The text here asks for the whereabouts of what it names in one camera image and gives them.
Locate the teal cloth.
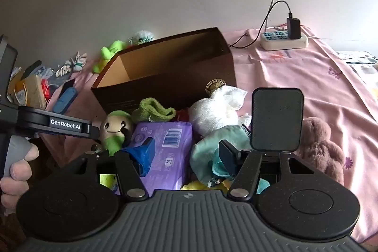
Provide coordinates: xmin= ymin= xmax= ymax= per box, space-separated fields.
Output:
xmin=190 ymin=125 xmax=252 ymax=187

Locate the green bean plush doll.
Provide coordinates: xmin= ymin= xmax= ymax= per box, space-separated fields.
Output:
xmin=99 ymin=109 xmax=135 ymax=191

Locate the green knitted sock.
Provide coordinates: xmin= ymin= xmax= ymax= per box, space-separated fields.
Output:
xmin=131 ymin=98 xmax=176 ymax=124

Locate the yellow plush toy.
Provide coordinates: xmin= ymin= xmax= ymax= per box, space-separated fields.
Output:
xmin=181 ymin=180 xmax=232 ymax=194

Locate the white fluffy towel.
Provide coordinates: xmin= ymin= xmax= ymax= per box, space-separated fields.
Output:
xmin=188 ymin=85 xmax=252 ymax=137

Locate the mauve teddy bear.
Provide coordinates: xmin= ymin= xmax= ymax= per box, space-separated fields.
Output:
xmin=295 ymin=117 xmax=345 ymax=185

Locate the person's left hand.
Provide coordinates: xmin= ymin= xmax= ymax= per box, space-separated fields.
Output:
xmin=1 ymin=143 xmax=39 ymax=216

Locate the purple plastic pad package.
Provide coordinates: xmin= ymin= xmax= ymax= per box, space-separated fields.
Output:
xmin=127 ymin=121 xmax=193 ymax=195

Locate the red small packet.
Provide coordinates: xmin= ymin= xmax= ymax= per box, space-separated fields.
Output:
xmin=41 ymin=79 xmax=59 ymax=104

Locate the blue glasses case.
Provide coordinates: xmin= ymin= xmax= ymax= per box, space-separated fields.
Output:
xmin=52 ymin=87 xmax=78 ymax=115

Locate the black smartphone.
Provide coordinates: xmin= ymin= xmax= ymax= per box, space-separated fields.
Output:
xmin=58 ymin=79 xmax=75 ymax=98

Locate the brown cardboard box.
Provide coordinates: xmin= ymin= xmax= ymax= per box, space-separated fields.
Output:
xmin=92 ymin=27 xmax=236 ymax=114

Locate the lime green plush toy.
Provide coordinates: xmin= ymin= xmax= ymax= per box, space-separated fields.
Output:
xmin=93 ymin=40 xmax=127 ymax=73

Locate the white green fluffy plush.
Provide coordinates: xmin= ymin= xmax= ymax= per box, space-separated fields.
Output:
xmin=129 ymin=30 xmax=155 ymax=45

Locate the white power strip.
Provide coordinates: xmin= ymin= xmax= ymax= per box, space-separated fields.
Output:
xmin=259 ymin=31 xmax=308 ymax=51

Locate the black charger adapter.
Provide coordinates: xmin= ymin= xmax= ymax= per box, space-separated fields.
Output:
xmin=286 ymin=12 xmax=301 ymax=40

